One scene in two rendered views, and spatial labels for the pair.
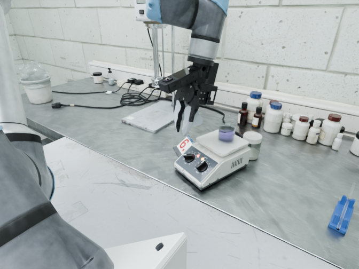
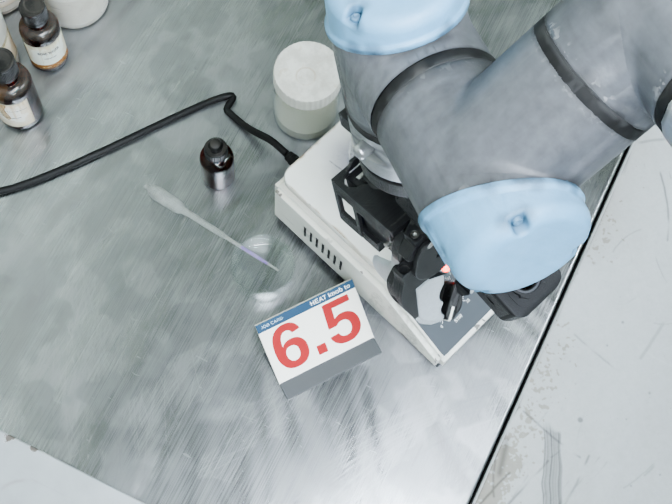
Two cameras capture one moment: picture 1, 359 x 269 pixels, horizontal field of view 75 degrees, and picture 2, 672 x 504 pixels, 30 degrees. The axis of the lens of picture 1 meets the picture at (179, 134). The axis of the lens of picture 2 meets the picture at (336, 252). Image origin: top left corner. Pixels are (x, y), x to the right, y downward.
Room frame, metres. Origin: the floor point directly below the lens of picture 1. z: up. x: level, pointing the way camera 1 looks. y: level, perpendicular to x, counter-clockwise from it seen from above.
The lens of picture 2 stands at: (0.76, 0.25, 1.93)
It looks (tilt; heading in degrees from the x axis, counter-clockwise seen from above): 70 degrees down; 253
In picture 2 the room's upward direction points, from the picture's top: 8 degrees clockwise
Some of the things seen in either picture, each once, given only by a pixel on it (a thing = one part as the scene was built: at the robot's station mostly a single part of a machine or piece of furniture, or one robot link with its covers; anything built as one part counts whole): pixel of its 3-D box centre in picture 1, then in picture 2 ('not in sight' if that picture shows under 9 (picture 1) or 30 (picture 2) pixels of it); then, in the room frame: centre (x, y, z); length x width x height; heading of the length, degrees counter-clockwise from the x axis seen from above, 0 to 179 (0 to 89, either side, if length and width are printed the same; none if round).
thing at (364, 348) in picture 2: (185, 147); (319, 339); (0.68, -0.02, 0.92); 0.09 x 0.06 x 0.04; 19
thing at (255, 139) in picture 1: (251, 145); (306, 92); (0.66, -0.24, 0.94); 0.06 x 0.06 x 0.08
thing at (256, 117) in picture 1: (257, 117); (40, 31); (0.88, -0.32, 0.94); 0.04 x 0.04 x 0.09
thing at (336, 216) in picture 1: (343, 212); not in sight; (0.39, -0.39, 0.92); 0.10 x 0.03 x 0.04; 138
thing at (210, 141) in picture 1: (221, 141); (381, 179); (0.61, -0.13, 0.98); 0.12 x 0.12 x 0.01; 37
